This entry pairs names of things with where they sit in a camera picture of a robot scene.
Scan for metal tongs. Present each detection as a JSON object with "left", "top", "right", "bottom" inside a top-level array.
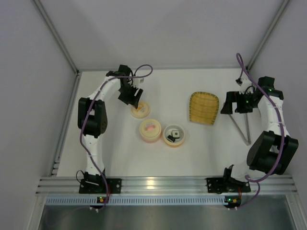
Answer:
[{"left": 223, "top": 102, "right": 252, "bottom": 146}]

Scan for aluminium front rail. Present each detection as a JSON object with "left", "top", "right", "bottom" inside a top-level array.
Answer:
[{"left": 35, "top": 175, "right": 297, "bottom": 196}]

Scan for orange bottom bowl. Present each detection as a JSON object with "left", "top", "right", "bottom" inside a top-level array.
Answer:
[{"left": 162, "top": 124, "right": 186, "bottom": 148}]

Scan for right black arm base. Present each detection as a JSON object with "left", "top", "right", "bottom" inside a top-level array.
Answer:
[{"left": 206, "top": 177, "right": 251, "bottom": 194}]

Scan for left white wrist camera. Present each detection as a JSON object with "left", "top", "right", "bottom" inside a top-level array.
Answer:
[{"left": 132, "top": 78, "right": 144, "bottom": 88}]

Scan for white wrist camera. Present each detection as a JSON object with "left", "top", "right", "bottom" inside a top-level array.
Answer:
[
  {"left": 132, "top": 78, "right": 144, "bottom": 88},
  {"left": 236, "top": 77, "right": 255, "bottom": 94}
]

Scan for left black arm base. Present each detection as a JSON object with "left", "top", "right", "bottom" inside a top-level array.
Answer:
[{"left": 79, "top": 178, "right": 122, "bottom": 194}]

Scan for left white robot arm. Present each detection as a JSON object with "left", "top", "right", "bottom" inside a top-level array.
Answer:
[{"left": 77, "top": 65, "right": 147, "bottom": 187}]

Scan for cream lid orange label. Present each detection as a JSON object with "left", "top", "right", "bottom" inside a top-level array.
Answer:
[{"left": 130, "top": 101, "right": 151, "bottom": 119}]

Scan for slotted cable duct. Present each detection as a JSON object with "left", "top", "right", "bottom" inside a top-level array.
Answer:
[{"left": 45, "top": 195, "right": 228, "bottom": 206}]

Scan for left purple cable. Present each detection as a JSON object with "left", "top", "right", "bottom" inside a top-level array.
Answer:
[{"left": 79, "top": 64, "right": 154, "bottom": 211}]

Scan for green sushi roll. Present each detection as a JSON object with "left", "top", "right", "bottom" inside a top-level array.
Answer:
[{"left": 171, "top": 130, "right": 180, "bottom": 139}]

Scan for pink bottom bowl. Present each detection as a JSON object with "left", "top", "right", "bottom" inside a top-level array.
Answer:
[{"left": 141, "top": 135, "right": 161, "bottom": 143}]

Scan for cream lid pink label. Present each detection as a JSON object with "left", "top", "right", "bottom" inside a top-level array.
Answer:
[{"left": 139, "top": 119, "right": 162, "bottom": 138}]

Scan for salmon sushi roll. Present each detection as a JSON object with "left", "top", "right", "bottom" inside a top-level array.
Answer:
[{"left": 167, "top": 135, "right": 176, "bottom": 142}]

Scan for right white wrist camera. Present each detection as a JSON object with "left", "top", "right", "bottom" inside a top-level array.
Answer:
[{"left": 236, "top": 77, "right": 255, "bottom": 94}]

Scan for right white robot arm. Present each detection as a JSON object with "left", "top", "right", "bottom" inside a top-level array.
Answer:
[{"left": 221, "top": 76, "right": 298, "bottom": 182}]

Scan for woven bamboo tray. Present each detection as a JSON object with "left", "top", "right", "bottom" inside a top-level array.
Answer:
[{"left": 189, "top": 92, "right": 219, "bottom": 126}]

